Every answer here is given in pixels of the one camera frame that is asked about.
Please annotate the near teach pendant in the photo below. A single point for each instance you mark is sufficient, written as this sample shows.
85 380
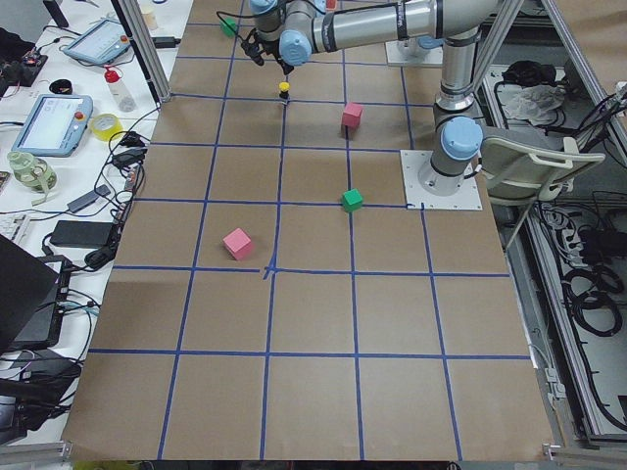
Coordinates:
55 125

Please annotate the grey office chair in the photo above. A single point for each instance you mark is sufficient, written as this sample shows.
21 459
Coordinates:
519 173

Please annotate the pink cube near arm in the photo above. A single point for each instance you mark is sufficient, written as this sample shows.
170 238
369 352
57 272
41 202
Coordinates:
238 243

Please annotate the black power adapter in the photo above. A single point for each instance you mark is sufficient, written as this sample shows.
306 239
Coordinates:
166 42

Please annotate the yellow tape roll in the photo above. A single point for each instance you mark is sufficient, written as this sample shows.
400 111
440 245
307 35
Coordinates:
106 127

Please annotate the black round dish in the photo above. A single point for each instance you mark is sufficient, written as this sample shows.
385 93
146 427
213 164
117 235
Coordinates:
61 87

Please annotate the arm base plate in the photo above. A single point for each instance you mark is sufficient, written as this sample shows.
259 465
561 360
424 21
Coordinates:
419 52
426 189

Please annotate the red cap squeeze bottle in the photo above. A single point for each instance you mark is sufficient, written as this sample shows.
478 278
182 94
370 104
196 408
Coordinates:
119 91

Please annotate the black power brick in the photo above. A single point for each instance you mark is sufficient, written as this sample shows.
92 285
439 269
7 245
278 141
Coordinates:
81 234

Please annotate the teach pendant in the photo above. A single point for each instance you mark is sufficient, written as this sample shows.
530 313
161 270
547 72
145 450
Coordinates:
55 125
100 45

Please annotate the green cube near left side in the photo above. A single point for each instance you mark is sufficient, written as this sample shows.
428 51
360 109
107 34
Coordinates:
352 200

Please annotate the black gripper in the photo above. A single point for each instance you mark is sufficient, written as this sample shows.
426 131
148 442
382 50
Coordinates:
285 67

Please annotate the pink cube centre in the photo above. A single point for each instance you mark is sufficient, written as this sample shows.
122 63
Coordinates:
352 115

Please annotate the yellow push button switch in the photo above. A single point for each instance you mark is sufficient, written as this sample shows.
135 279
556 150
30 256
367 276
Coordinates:
284 92

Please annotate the green cube near arm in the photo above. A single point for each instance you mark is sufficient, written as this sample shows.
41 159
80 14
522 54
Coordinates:
229 27

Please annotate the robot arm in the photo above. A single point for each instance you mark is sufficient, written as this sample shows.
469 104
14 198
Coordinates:
292 31

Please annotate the black laptop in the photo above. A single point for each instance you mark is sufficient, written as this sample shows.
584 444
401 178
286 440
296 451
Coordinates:
32 290

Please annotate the far teach pendant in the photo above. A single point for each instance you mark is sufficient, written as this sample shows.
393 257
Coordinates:
100 45

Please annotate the aluminium frame post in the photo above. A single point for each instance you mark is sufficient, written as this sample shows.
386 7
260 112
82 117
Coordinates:
129 15

